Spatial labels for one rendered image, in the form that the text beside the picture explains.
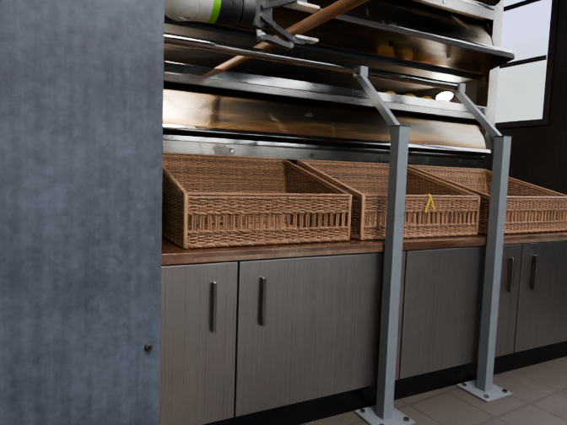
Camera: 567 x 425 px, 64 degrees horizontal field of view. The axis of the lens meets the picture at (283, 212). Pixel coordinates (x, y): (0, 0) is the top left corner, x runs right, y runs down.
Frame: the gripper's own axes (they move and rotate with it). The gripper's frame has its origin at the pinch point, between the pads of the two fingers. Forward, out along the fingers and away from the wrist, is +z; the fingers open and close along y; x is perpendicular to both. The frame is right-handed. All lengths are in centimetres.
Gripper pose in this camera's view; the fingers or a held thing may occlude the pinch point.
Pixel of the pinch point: (307, 24)
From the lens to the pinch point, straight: 131.2
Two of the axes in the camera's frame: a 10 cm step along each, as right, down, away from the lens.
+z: 8.8, -0.1, 4.7
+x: 4.7, 0.9, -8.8
